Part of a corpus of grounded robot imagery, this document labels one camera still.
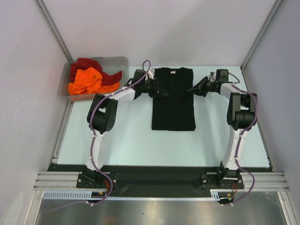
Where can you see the white slotted cable duct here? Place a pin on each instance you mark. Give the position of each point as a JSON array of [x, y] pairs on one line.
[[91, 196]]

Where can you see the dark red t-shirt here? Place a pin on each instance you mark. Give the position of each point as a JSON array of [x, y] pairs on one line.
[[85, 63]]

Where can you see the black t-shirt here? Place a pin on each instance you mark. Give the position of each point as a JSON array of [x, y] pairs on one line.
[[174, 112]]

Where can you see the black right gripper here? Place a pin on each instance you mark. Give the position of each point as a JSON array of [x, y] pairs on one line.
[[204, 86]]

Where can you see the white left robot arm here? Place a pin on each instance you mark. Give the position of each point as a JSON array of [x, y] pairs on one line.
[[102, 115]]

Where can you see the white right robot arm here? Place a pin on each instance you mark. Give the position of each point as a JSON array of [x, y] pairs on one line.
[[241, 117]]

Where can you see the orange t-shirt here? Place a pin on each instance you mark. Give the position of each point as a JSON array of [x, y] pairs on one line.
[[89, 82]]

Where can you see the clear plastic bin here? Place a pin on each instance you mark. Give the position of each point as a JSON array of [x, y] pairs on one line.
[[110, 65]]

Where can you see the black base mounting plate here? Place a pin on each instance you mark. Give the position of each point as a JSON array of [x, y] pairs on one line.
[[152, 181]]

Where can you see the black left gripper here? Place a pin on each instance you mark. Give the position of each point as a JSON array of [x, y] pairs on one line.
[[158, 91]]

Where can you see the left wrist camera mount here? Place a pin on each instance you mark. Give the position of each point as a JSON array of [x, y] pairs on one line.
[[140, 77]]

